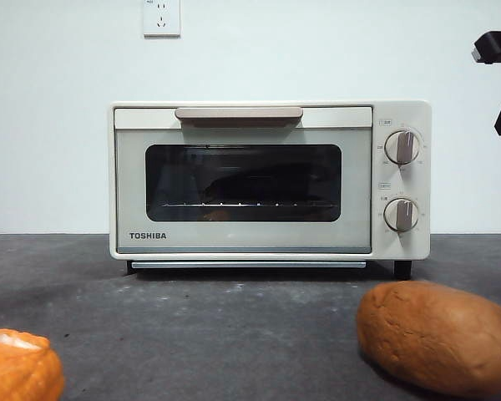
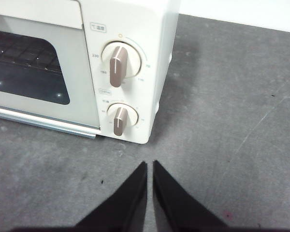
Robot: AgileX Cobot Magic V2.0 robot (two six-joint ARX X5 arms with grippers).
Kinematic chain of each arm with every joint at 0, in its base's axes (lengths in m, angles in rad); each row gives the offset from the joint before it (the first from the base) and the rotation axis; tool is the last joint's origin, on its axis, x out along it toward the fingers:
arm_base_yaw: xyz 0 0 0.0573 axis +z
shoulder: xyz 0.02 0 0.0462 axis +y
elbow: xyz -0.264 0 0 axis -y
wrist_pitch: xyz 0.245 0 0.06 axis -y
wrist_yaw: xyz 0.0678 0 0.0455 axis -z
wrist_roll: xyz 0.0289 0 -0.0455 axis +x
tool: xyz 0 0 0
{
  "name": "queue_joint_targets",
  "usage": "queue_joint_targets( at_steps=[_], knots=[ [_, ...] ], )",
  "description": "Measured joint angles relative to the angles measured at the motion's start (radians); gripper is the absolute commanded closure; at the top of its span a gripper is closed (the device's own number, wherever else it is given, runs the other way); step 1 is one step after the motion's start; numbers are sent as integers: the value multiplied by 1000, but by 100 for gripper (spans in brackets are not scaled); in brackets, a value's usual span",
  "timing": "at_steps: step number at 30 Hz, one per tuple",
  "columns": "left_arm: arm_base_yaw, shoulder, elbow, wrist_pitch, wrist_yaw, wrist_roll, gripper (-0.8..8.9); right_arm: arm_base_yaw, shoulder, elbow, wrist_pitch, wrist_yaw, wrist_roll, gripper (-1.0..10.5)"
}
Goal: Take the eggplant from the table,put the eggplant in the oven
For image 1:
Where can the cream temperature knob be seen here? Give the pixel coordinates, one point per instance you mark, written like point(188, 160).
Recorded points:
point(402, 147)

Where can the cream timer knob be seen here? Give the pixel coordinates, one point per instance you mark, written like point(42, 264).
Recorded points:
point(401, 215)

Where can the dark purple eggplant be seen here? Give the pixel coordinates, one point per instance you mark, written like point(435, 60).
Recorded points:
point(242, 188)

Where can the cream Toshiba toaster oven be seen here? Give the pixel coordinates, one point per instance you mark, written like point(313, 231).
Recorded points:
point(423, 184)

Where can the metal crumb tray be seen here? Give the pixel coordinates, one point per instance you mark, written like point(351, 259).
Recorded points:
point(248, 265)

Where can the brown sweet potato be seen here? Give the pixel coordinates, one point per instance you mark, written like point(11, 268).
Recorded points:
point(434, 338)

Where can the orange corn cob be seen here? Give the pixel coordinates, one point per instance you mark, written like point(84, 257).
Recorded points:
point(16, 372)

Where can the white wall socket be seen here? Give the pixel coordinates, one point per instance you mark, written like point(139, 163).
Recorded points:
point(162, 25)

